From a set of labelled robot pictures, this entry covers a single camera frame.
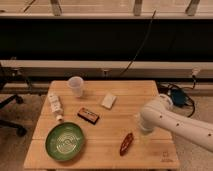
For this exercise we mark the red chili pepper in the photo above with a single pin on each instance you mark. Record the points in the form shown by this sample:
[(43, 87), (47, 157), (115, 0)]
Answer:
[(126, 143)]

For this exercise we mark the white sponge block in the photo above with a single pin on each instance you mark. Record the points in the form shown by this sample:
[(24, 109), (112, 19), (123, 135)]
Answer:
[(108, 101)]

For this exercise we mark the clear plastic measuring cup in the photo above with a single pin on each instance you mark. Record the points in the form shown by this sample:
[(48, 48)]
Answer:
[(76, 84)]

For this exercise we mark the small dark orange box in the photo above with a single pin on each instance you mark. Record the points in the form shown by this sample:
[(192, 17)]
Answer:
[(88, 115)]

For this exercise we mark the black office chair base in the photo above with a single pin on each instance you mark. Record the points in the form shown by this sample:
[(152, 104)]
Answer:
[(9, 120)]

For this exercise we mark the blue power adapter box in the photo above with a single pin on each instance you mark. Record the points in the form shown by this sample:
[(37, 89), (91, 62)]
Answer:
[(178, 97)]

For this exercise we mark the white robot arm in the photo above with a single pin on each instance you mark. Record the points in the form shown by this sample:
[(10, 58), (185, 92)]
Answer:
[(158, 112)]

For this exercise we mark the green ribbed bowl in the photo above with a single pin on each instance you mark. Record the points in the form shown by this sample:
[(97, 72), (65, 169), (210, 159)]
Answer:
[(65, 141)]

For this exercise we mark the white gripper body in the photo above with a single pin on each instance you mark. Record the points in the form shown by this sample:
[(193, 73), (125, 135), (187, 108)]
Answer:
[(145, 126)]

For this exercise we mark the white tube with cap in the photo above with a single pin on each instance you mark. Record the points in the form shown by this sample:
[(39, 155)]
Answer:
[(56, 106)]

